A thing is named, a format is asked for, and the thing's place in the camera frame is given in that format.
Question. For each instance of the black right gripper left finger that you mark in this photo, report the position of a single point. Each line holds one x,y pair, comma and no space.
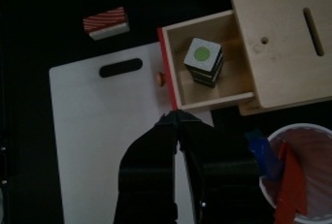
146,176

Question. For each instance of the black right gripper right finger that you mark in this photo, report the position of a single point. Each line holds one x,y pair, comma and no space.
225,176

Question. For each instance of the white cutting board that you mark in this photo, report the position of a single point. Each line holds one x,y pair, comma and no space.
95,121

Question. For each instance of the black toy sushi roll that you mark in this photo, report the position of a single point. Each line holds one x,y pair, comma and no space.
202,58

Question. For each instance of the red striped toy nigiri sushi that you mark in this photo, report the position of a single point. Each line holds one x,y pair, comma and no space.
106,22

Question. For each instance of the blue toy utensil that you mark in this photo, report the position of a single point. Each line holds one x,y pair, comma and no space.
264,153

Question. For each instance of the red plastic cup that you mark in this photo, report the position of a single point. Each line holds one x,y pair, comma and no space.
320,169

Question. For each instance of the wooden drawer with red front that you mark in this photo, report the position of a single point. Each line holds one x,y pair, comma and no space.
194,95

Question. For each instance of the light wooden box with slot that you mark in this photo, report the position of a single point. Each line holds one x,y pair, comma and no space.
285,56

